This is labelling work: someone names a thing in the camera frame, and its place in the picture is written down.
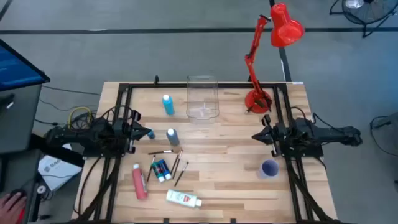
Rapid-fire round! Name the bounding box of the black computer mouse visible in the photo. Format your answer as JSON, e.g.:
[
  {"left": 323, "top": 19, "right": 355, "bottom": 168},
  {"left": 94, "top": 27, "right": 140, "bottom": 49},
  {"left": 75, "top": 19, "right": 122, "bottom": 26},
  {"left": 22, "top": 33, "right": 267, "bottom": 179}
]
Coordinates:
[{"left": 9, "top": 188, "right": 27, "bottom": 200}]

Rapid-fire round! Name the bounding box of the red paint bottle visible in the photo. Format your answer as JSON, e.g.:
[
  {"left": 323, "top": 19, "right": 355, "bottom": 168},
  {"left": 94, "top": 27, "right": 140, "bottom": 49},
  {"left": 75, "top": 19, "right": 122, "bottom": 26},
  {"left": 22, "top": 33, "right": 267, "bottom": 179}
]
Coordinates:
[{"left": 131, "top": 163, "right": 149, "bottom": 200}]

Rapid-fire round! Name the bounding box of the grey desk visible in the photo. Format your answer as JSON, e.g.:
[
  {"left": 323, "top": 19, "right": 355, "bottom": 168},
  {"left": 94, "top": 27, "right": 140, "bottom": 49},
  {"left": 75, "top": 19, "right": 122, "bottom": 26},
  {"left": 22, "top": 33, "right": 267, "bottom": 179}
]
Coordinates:
[{"left": 0, "top": 83, "right": 43, "bottom": 224}]

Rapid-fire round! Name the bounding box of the purple plastic cup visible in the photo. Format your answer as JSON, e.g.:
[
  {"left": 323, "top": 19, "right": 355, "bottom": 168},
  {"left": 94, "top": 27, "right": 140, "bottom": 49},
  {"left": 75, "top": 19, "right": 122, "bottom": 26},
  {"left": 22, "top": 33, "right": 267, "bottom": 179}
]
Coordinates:
[{"left": 257, "top": 159, "right": 280, "bottom": 180}]

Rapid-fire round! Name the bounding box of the clear plastic container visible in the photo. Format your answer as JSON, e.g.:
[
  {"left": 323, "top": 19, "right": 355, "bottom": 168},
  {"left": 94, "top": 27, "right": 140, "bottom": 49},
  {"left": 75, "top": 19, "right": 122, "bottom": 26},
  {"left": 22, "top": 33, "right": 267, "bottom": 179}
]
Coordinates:
[{"left": 185, "top": 74, "right": 220, "bottom": 121}]

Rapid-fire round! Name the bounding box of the grey-blue paint bottle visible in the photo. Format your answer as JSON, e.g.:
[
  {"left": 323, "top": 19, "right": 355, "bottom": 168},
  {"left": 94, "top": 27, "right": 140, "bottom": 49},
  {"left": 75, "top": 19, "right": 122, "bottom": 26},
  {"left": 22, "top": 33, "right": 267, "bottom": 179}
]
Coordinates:
[{"left": 166, "top": 128, "right": 180, "bottom": 147}]

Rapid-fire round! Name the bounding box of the yellow cable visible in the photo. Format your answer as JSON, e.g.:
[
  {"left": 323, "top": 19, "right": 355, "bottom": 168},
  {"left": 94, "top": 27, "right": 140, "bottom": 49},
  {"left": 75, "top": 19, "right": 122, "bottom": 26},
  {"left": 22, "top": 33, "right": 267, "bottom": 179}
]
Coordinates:
[{"left": 68, "top": 106, "right": 93, "bottom": 130}]

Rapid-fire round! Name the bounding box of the black floor cable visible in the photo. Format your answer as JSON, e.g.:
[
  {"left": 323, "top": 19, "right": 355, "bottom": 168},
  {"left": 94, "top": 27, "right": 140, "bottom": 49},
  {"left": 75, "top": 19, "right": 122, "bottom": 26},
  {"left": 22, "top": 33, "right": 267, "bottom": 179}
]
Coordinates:
[
  {"left": 369, "top": 115, "right": 398, "bottom": 158},
  {"left": 39, "top": 85, "right": 102, "bottom": 113}
]

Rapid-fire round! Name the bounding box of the white paint bottle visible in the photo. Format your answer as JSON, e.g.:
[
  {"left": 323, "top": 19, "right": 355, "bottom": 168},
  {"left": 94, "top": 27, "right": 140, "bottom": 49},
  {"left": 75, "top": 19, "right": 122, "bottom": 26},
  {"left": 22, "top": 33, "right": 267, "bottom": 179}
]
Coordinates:
[{"left": 165, "top": 189, "right": 203, "bottom": 208}]

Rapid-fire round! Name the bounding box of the black floor fan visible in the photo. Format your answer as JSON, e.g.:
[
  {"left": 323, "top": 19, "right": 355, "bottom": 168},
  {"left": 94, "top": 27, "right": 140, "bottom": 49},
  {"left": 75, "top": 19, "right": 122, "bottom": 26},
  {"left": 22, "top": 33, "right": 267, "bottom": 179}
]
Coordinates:
[{"left": 329, "top": 0, "right": 398, "bottom": 38}]

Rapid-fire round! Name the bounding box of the black metal rig frame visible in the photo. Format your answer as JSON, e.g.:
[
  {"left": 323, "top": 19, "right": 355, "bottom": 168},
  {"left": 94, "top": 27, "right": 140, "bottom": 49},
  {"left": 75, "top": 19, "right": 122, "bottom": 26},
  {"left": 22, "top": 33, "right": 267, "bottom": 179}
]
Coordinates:
[{"left": 73, "top": 81, "right": 343, "bottom": 224}]

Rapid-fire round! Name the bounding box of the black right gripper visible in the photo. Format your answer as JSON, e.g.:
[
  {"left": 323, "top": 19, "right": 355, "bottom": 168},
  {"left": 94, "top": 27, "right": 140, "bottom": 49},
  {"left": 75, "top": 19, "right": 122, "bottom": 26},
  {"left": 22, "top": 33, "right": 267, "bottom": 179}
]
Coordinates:
[{"left": 251, "top": 114, "right": 284, "bottom": 158}]

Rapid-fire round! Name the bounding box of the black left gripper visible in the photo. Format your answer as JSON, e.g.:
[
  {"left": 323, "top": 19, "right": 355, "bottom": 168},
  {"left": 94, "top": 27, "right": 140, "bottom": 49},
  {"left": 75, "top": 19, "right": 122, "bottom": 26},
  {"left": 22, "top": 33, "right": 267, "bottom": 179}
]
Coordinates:
[{"left": 123, "top": 109, "right": 151, "bottom": 155}]

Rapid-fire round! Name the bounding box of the turquoise paint bottle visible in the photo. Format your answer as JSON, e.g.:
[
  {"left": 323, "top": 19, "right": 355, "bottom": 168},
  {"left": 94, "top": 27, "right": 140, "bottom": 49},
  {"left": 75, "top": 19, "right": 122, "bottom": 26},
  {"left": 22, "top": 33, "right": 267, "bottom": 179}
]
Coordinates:
[{"left": 162, "top": 94, "right": 175, "bottom": 116}]

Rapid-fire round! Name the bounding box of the red desk lamp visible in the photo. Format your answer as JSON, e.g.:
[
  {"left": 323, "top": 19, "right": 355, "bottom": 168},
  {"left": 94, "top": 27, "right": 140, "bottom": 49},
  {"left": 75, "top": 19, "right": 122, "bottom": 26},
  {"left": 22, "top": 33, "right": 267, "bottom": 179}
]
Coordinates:
[{"left": 244, "top": 2, "right": 305, "bottom": 114}]

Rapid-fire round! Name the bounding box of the person's hand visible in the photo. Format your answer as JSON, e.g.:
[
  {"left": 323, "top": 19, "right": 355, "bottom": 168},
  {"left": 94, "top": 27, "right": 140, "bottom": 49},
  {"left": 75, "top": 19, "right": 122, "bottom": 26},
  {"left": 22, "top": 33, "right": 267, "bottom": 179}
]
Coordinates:
[{"left": 0, "top": 191, "right": 28, "bottom": 224}]

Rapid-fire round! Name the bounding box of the blue-screen computer monitor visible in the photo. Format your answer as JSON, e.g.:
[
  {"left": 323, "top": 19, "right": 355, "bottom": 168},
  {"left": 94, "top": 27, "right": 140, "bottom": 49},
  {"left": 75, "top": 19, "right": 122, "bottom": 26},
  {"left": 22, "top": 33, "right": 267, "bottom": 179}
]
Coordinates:
[{"left": 0, "top": 39, "right": 50, "bottom": 93}]

